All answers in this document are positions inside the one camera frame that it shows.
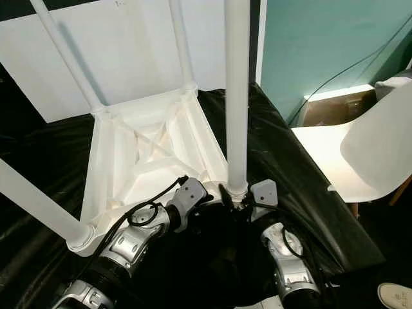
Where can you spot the white shoe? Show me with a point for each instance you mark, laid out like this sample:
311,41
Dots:
396,295

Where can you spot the black plastic cover sheet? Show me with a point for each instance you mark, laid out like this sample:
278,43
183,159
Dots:
315,193

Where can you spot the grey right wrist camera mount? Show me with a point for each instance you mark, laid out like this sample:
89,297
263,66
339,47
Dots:
264,192

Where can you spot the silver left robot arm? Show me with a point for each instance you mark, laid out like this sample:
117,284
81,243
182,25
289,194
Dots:
129,248

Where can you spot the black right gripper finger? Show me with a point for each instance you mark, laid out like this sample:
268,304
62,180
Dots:
226,195

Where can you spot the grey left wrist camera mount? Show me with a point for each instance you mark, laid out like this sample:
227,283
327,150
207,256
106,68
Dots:
190,195

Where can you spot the light grey cushion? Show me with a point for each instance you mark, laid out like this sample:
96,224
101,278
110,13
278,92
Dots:
393,84

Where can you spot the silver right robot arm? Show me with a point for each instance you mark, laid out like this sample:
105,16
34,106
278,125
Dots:
286,251

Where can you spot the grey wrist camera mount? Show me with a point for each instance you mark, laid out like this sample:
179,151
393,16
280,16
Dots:
190,195
264,192

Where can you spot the white plastic shell chair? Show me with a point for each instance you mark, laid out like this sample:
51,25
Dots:
373,154

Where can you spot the large white board panel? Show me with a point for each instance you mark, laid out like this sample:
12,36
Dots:
135,51

